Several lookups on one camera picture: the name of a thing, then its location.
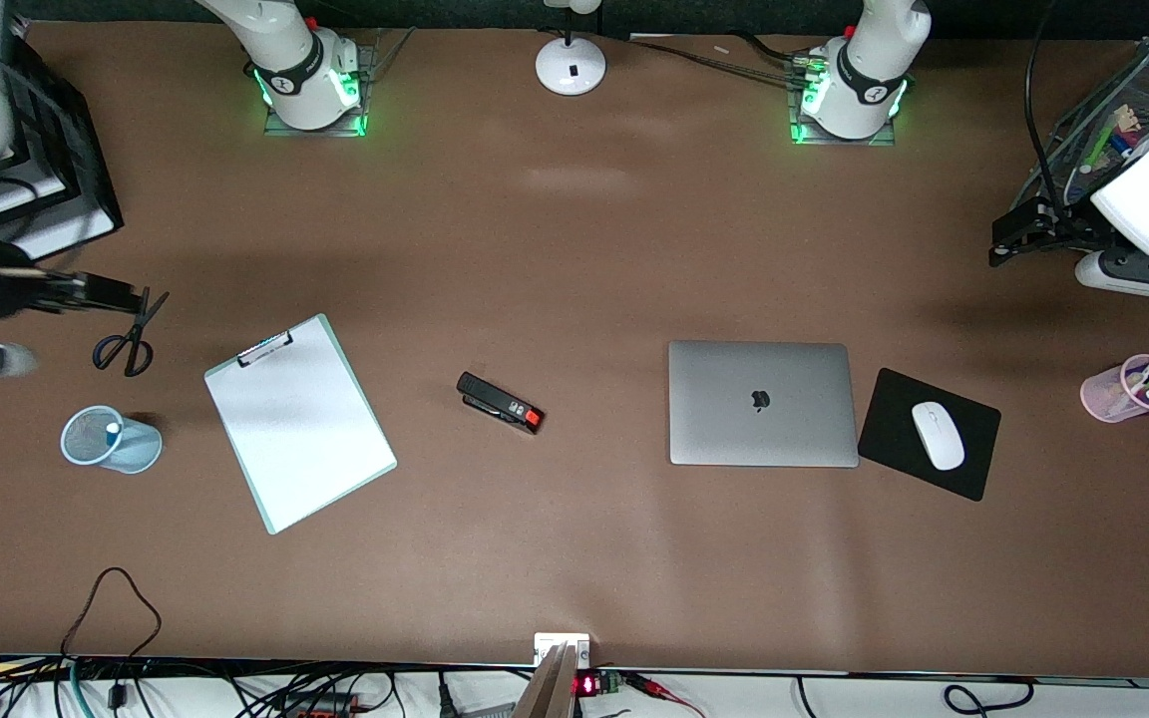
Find black document tray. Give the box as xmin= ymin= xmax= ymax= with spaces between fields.
xmin=0 ymin=28 xmax=125 ymax=263

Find black coiled cable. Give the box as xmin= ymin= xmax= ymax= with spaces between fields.
xmin=942 ymin=679 xmax=1036 ymax=716

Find pink mesh pen cup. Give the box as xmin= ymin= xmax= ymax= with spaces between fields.
xmin=1079 ymin=354 xmax=1149 ymax=424

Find black looped cable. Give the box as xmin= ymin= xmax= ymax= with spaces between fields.
xmin=59 ymin=566 xmax=164 ymax=667

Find white round stand base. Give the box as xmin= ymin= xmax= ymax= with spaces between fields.
xmin=535 ymin=0 xmax=607 ymax=98

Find red wire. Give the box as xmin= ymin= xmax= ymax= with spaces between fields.
xmin=622 ymin=672 xmax=707 ymax=718

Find black mouse pad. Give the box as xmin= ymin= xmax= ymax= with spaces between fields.
xmin=857 ymin=367 xmax=1002 ymax=503

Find white camera bracket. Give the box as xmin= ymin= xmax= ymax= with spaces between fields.
xmin=534 ymin=632 xmax=592 ymax=669

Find silver laptop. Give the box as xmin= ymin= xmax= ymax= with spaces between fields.
xmin=667 ymin=340 xmax=861 ymax=469

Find blue mesh pen cup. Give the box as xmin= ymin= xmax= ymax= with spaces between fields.
xmin=60 ymin=405 xmax=164 ymax=475

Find teal cable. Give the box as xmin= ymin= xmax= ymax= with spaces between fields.
xmin=69 ymin=662 xmax=99 ymax=718

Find white paper sheet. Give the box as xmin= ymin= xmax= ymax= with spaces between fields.
xmin=207 ymin=321 xmax=394 ymax=530

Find black and red stapler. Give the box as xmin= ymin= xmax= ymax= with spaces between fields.
xmin=456 ymin=372 xmax=545 ymax=436

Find mint green clipboard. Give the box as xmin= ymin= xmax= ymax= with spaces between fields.
xmin=203 ymin=313 xmax=399 ymax=537

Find black scissors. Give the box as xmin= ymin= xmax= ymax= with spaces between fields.
xmin=92 ymin=289 xmax=171 ymax=378

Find orange black power connector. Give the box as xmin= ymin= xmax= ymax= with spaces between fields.
xmin=280 ymin=692 xmax=358 ymax=718

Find black cable bundle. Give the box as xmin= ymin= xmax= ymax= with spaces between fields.
xmin=624 ymin=33 xmax=820 ymax=91

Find grey mesh desk tray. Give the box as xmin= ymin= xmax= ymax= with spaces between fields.
xmin=1016 ymin=20 xmax=1149 ymax=215

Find grey camera post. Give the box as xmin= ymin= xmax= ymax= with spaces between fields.
xmin=513 ymin=643 xmax=580 ymax=718

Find white computer mouse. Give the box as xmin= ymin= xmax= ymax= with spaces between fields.
xmin=911 ymin=401 xmax=966 ymax=472

